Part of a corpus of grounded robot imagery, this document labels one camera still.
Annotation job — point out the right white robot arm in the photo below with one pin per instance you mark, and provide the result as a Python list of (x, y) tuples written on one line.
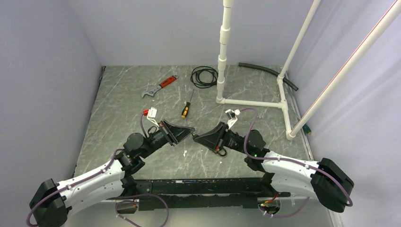
[(322, 180)]

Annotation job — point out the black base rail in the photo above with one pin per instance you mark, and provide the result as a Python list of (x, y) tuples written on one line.
[(201, 193)]

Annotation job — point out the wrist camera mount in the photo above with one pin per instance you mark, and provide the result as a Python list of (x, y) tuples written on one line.
[(232, 117), (150, 114)]

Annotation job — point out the black padlock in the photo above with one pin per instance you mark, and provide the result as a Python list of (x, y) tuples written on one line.
[(222, 152)]

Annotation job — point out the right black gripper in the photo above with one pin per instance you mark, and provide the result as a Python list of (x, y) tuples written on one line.
[(213, 139)]

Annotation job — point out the red handled adjustable wrench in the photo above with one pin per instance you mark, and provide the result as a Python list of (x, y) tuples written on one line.
[(163, 84)]

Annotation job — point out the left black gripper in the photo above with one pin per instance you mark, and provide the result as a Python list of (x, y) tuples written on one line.
[(177, 133)]

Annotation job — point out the yellow black screwdriver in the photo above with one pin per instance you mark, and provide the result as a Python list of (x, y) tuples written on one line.
[(186, 108)]

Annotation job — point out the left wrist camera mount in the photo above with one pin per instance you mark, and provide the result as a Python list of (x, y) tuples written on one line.
[(150, 114)]

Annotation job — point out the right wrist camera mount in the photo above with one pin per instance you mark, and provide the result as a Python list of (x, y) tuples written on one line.
[(232, 117)]

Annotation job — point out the green orange screwdriver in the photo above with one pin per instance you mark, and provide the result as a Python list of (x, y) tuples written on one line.
[(306, 129)]

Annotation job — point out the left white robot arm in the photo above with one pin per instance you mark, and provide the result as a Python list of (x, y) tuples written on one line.
[(54, 202)]

